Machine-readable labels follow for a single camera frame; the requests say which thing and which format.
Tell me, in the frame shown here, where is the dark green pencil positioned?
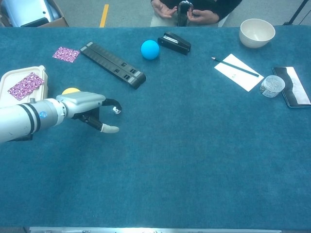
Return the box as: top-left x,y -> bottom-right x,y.
211,56 -> 260,78

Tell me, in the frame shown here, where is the person's left hand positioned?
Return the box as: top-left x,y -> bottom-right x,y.
187,9 -> 220,24

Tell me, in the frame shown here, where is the cream plastic lunch box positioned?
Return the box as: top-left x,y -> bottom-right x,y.
0,65 -> 49,108

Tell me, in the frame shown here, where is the blue ball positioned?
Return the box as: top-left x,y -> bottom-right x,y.
140,39 -> 160,61

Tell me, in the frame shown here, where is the white paper sheet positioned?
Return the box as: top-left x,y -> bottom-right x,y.
214,53 -> 265,93

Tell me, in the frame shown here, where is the black tripod stand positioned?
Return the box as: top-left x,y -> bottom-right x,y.
282,0 -> 309,26

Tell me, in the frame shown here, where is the cardboard box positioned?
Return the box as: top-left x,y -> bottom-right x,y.
0,0 -> 69,28

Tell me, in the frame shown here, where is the person's right hand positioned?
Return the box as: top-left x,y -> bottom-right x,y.
152,1 -> 177,19

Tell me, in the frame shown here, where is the grey device in box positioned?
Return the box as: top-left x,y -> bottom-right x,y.
1,0 -> 61,27

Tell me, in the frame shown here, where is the seated person in dark clothes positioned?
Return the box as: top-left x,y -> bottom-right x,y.
150,0 -> 243,27

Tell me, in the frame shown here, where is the red white patterned card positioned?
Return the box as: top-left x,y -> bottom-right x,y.
52,46 -> 81,64
7,72 -> 46,101

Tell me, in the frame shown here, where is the black stapler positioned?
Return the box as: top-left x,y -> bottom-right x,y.
157,32 -> 192,56

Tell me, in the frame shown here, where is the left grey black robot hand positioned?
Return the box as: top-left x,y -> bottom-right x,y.
56,91 -> 122,134

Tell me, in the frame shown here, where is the cream bowl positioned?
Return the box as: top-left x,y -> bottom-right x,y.
239,18 -> 276,49

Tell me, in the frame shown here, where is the aluminium frame rail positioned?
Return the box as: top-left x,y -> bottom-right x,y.
29,227 -> 282,233

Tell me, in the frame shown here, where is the clear jar of clips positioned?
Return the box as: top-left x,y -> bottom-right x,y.
260,75 -> 286,98

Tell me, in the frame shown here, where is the yellow ball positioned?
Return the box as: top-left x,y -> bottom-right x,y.
61,87 -> 81,96

